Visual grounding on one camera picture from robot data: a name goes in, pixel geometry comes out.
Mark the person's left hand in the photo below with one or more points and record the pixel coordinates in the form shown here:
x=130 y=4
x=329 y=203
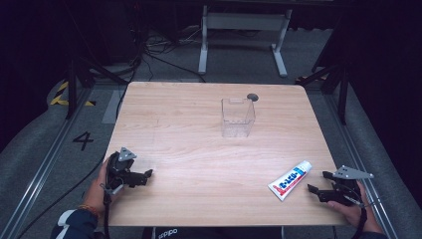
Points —
x=96 y=192

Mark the black tripod stand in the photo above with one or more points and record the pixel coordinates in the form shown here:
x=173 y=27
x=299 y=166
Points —
x=78 y=76
x=338 y=79

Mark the person's right hand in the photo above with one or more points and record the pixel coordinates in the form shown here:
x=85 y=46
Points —
x=360 y=212

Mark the white metal stand frame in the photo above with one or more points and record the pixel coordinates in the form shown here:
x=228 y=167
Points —
x=244 y=21

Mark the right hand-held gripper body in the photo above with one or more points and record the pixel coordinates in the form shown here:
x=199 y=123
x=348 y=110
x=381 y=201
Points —
x=348 y=186

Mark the clear plastic container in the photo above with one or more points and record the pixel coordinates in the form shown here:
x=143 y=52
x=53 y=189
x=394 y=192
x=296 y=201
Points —
x=238 y=117

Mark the person's dark clothing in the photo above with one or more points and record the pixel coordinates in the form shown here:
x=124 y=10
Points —
x=212 y=233

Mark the metal floor rail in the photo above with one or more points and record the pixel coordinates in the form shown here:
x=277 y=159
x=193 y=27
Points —
x=43 y=166
x=361 y=166

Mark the dark round table grommet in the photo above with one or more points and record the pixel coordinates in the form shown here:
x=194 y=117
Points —
x=252 y=97

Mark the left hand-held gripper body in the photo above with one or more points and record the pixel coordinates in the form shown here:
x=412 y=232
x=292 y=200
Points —
x=120 y=168

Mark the yellow black hazard tape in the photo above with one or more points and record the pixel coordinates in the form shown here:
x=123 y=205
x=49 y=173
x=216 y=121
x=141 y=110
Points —
x=61 y=94

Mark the white toothpaste tube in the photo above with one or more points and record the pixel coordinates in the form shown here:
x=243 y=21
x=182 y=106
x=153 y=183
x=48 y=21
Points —
x=289 y=181

